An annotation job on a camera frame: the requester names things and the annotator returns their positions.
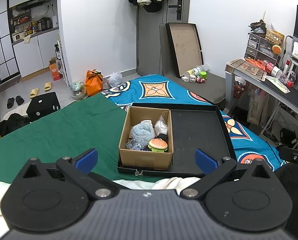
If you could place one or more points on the green toy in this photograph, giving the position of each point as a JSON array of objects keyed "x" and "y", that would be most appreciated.
[{"x": 203, "y": 74}]

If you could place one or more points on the orange round plush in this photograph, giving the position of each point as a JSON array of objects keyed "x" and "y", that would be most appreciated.
[{"x": 276, "y": 49}]

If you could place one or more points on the black tray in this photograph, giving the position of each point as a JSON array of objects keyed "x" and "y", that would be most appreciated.
[{"x": 196, "y": 132}]

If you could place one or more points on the white metal rack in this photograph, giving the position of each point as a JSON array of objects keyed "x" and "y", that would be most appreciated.
[{"x": 271, "y": 125}]

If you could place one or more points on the grey desk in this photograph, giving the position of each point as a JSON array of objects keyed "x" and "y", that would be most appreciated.
[{"x": 254, "y": 80}]

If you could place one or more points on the grey plastic bag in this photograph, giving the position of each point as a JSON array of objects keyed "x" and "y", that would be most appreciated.
[{"x": 115, "y": 80}]

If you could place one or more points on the black slipper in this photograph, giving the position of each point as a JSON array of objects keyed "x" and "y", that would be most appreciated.
[
  {"x": 10, "y": 103},
  {"x": 19, "y": 100}
]

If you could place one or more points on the orange bag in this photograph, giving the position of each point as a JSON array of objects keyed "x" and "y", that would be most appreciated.
[{"x": 93, "y": 83}]

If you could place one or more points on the blue patterned blanket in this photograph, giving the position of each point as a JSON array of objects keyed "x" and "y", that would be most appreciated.
[{"x": 154, "y": 90}]

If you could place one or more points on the blue plush toy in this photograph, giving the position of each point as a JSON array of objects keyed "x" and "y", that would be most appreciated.
[{"x": 141, "y": 133}]

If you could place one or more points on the red basket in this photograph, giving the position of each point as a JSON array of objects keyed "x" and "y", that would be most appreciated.
[{"x": 239, "y": 90}]

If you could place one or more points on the panda figure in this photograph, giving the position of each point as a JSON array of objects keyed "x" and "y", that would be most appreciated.
[{"x": 292, "y": 78}]

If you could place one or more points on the orange cardboard box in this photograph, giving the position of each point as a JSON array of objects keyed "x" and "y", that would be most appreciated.
[{"x": 55, "y": 71}]

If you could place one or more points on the woven basket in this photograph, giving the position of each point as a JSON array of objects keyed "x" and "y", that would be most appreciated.
[{"x": 274, "y": 36}]

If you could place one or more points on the grey door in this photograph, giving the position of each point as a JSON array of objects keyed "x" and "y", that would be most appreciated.
[{"x": 149, "y": 42}]

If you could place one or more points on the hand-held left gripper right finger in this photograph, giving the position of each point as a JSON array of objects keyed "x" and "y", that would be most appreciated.
[{"x": 205, "y": 162}]

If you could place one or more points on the white charger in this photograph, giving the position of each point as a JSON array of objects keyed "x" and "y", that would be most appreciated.
[{"x": 184, "y": 78}]

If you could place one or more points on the clear drawer organizer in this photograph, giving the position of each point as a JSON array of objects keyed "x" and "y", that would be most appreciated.
[{"x": 254, "y": 46}]

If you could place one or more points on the hamburger plush toy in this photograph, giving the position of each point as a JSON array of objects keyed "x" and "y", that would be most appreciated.
[{"x": 158, "y": 145}]

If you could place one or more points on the black dotted cube stool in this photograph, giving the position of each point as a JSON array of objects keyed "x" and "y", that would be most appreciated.
[{"x": 42, "y": 107}]

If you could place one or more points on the black frilly scrunchie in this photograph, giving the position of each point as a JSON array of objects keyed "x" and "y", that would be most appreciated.
[{"x": 162, "y": 137}]

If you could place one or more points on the black desk mat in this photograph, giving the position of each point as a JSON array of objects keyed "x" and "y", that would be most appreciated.
[{"x": 289, "y": 97}]

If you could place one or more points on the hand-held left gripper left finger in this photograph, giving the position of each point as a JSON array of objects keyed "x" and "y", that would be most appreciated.
[{"x": 87, "y": 159}]

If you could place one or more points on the red toy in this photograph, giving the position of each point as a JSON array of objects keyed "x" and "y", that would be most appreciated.
[{"x": 201, "y": 80}]

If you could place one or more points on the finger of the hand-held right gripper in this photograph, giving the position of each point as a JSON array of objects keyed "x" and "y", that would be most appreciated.
[{"x": 289, "y": 154}]

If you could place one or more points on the green white packet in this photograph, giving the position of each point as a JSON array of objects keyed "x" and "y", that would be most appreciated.
[{"x": 277, "y": 83}]

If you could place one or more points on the small white box toy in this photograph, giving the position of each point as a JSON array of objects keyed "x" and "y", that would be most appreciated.
[{"x": 192, "y": 78}]

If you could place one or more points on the clear plastic bag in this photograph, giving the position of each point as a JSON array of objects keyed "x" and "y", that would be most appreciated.
[{"x": 161, "y": 126}]

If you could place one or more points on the brown patterned flat box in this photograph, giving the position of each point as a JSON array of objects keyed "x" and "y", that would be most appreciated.
[{"x": 244, "y": 68}]

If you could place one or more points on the dark clothes pile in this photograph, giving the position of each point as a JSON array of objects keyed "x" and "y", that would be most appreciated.
[{"x": 12, "y": 123}]

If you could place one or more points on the yellow slipper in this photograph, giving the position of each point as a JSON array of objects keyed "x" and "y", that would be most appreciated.
[
  {"x": 47, "y": 86},
  {"x": 34, "y": 93}
]

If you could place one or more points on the red packet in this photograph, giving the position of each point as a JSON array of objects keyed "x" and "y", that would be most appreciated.
[{"x": 254, "y": 62}]

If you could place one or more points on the white tote bag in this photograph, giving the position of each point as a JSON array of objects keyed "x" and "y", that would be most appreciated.
[{"x": 257, "y": 107}]

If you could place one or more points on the range hood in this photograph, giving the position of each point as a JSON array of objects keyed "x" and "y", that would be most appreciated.
[{"x": 32, "y": 4}]

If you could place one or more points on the black-framed sliding door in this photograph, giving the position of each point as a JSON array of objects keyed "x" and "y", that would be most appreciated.
[{"x": 1, "y": 42}]

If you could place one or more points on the green blanket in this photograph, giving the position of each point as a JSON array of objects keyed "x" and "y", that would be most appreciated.
[{"x": 63, "y": 135}]

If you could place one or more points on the white fleece blanket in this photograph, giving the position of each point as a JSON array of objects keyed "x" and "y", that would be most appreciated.
[{"x": 164, "y": 183}]

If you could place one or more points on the clear bottle red label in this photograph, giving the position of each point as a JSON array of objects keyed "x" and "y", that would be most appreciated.
[{"x": 274, "y": 68}]

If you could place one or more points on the kitchen counter clutter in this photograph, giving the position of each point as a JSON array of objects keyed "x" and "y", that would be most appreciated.
[{"x": 33, "y": 27}]

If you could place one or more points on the white kitchen cabinet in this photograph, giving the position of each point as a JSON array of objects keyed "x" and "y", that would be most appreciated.
[{"x": 31, "y": 55}]

